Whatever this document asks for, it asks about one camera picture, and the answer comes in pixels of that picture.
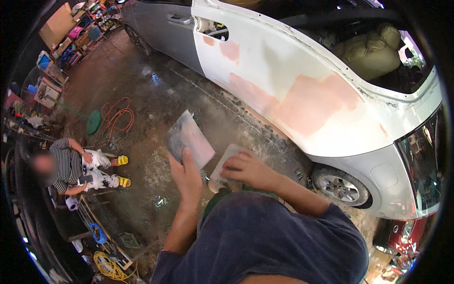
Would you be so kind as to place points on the dark car wheel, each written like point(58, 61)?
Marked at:
point(137, 41)

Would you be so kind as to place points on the red car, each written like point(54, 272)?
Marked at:
point(404, 232)

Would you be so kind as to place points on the car wheel with alloy rim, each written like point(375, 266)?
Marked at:
point(340, 188)

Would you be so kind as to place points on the white paper roll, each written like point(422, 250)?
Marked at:
point(72, 203)

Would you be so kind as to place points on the silver white car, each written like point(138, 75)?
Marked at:
point(319, 92)

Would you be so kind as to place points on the cluttered workbench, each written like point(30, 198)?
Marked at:
point(33, 103)

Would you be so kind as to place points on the person's body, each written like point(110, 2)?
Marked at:
point(262, 241)

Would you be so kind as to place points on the green mesh crate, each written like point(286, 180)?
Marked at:
point(128, 240)

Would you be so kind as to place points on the person's left hand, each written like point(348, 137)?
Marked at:
point(188, 184)

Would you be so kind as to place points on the wooden plank rack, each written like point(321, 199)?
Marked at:
point(106, 238)

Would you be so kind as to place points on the person's right fingers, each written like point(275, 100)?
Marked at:
point(236, 165)

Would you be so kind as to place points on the green round disc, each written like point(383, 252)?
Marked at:
point(93, 122)

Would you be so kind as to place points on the person's legs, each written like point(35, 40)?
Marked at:
point(216, 186)

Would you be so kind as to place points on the person's right hand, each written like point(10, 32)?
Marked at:
point(253, 172)

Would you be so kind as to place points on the grey metal putty board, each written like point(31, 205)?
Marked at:
point(189, 136)

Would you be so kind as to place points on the beige car seat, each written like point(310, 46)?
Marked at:
point(370, 51)

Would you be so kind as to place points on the cluttered storage shelf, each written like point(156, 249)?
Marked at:
point(79, 32)

